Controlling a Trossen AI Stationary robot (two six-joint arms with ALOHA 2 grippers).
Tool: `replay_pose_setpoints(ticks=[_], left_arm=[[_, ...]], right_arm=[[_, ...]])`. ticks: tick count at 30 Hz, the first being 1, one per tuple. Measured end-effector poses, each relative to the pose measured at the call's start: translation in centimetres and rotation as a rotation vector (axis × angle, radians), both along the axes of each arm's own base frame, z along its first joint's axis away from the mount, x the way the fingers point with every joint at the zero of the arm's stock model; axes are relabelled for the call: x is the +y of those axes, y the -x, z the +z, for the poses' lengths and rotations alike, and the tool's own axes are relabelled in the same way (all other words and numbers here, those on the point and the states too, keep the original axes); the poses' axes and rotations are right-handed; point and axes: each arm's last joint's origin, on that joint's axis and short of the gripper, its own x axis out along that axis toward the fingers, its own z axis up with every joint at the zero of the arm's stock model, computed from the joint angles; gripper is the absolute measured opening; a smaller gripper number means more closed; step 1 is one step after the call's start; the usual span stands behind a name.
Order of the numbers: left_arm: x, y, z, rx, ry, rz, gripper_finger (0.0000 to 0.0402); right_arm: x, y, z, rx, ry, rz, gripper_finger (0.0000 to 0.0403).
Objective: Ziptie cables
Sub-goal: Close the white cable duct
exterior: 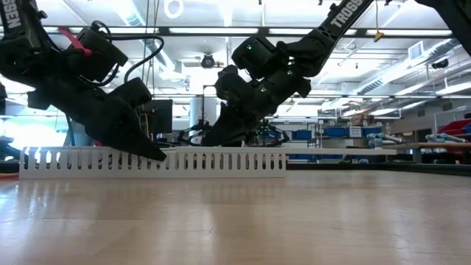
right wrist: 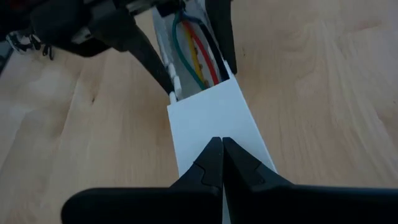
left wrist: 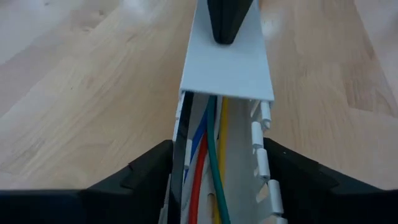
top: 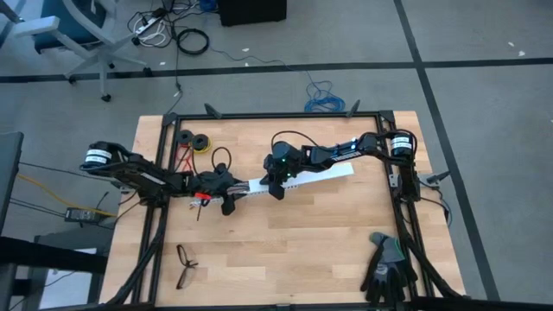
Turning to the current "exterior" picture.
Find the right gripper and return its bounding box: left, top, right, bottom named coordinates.
left=201, top=69, right=312, bottom=147

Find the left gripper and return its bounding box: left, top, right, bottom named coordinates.
left=27, top=77, right=167, bottom=162

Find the white perforated cable raceway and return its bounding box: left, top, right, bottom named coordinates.
left=18, top=146, right=287, bottom=180

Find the grey chair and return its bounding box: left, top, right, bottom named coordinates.
left=63, top=116, right=93, bottom=147

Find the blue bin shelf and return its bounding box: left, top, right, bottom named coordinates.
left=288, top=124, right=386, bottom=162

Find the black monitor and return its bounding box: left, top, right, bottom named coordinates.
left=141, top=99, right=174, bottom=135

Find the wooden top workbench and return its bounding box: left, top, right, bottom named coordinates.
left=381, top=142, right=471, bottom=165

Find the red and blue bin rack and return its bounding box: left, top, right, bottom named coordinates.
left=436, top=118, right=471, bottom=138

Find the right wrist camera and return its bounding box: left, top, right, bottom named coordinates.
left=214, top=65, right=251, bottom=102

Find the black rectangular stand frame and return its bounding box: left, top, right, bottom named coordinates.
left=201, top=84, right=218, bottom=126

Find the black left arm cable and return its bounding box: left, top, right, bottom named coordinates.
left=90, top=20, right=166, bottom=84

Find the yellow hanging cord pull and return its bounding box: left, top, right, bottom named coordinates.
left=372, top=0, right=385, bottom=43

